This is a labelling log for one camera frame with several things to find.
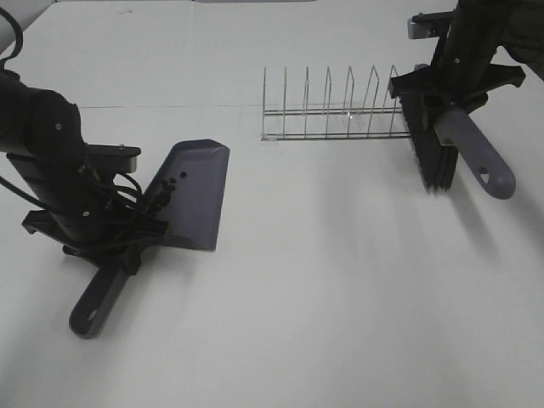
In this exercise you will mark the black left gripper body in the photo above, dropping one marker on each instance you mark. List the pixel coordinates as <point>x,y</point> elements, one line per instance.
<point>83,209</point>

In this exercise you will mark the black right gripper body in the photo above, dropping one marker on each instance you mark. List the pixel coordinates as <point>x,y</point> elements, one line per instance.
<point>460,74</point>

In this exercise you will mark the purple brush with black bristles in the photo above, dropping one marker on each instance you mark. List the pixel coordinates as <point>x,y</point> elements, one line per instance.
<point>442,131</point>

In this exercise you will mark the pile of coffee beans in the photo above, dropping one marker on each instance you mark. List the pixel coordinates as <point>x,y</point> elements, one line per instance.
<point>159,194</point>

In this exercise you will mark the purple plastic dustpan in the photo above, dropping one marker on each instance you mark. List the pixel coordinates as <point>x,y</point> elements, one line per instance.
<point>191,221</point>

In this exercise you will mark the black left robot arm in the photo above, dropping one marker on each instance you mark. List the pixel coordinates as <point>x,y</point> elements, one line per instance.
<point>40,123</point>

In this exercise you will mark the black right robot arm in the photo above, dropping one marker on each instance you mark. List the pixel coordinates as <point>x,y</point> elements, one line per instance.
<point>521,23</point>

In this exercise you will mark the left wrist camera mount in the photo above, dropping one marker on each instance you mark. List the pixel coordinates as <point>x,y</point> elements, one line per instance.
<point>117,158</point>

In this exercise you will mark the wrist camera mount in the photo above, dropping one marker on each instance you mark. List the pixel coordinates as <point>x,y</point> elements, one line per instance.
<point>422,26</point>
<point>117,158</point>

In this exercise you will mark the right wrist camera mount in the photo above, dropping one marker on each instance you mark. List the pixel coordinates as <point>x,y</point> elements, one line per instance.
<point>422,26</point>

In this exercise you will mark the chrome wire dish rack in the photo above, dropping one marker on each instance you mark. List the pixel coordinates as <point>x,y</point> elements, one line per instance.
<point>356,110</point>

